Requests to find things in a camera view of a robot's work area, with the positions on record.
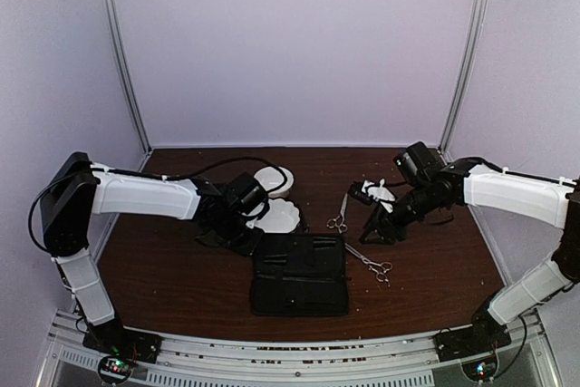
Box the left aluminium corner post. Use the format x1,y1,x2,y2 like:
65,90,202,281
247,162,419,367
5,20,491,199
102,0,152,154

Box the round white bowl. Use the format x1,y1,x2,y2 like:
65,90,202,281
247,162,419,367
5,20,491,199
254,167,295,198

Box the silver thinning scissors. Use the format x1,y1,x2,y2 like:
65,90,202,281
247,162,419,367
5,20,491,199
344,243,393,286

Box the aluminium front rail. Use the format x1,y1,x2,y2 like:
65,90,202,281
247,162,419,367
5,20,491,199
44,309,563,387

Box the right aluminium corner post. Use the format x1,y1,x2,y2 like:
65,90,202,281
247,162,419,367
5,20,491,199
438,0,488,157

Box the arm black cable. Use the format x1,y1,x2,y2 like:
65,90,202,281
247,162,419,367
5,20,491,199
491,309,531,361
26,158,291,252

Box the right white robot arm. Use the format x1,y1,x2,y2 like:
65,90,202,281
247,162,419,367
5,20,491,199
350,141,579,353

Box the silver straight scissors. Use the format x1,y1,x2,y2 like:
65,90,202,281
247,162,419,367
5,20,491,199
326,193,349,234

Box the black zippered tool case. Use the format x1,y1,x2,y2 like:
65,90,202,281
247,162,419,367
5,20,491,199
249,233,349,317

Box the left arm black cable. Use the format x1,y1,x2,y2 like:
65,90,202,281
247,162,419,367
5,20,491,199
26,158,291,252

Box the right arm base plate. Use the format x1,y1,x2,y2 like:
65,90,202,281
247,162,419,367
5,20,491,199
433,326,512,363

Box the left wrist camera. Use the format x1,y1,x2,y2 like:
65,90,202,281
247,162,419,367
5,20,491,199
243,203,269,228

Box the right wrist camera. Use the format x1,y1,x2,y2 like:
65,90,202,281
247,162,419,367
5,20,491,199
348,179,396,213

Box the aluminium corner post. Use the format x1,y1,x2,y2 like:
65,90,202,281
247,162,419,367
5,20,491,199
438,0,488,157
102,0,152,154

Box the scalloped white bowl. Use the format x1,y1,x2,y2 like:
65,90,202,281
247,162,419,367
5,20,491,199
253,198,300,234

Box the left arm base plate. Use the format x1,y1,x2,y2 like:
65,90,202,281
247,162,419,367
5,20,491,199
82,329,162,363

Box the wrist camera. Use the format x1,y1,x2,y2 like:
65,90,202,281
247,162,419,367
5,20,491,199
348,179,396,213
243,203,269,228

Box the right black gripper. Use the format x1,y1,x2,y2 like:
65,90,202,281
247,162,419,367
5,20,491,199
359,181,437,246

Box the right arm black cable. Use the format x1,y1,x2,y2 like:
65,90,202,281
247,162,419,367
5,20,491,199
491,309,531,361

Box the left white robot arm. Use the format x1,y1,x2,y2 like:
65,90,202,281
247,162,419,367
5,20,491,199
31,152,270,354

